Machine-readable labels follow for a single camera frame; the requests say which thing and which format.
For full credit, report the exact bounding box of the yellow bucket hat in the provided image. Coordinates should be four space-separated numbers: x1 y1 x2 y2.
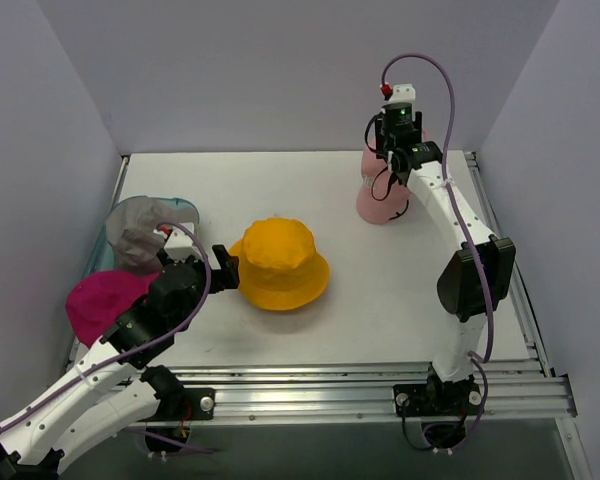
229 217 330 312

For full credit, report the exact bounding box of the light pink baseball cap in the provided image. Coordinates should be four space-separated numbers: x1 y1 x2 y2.
356 139 412 225

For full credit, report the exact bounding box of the grey bucket hat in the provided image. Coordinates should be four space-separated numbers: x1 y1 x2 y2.
103 195 201 275

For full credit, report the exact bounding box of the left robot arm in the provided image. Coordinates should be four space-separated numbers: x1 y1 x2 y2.
0 245 240 479

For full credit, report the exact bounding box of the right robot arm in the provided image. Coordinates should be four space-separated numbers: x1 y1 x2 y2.
373 100 516 413

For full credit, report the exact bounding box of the teal plastic tray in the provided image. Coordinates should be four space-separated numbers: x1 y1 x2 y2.
90 195 201 274

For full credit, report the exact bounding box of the magenta baseball cap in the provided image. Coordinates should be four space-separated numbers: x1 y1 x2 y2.
65 270 158 347

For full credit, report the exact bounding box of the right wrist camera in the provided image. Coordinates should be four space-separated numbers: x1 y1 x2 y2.
380 83 416 104

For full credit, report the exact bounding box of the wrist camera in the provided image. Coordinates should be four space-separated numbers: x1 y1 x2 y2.
380 83 416 104
153 225 202 261

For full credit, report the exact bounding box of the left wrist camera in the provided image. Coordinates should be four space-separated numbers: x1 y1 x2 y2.
153 225 202 261

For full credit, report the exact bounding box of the black wire hat stand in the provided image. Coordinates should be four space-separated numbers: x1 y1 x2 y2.
388 199 410 221

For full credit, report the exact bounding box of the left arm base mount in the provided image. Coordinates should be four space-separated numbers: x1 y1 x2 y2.
147 387 216 444

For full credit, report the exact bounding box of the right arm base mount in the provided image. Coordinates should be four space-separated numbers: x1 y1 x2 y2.
392 373 486 455

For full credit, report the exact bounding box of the aluminium front rail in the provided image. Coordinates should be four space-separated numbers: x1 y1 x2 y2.
172 360 576 425

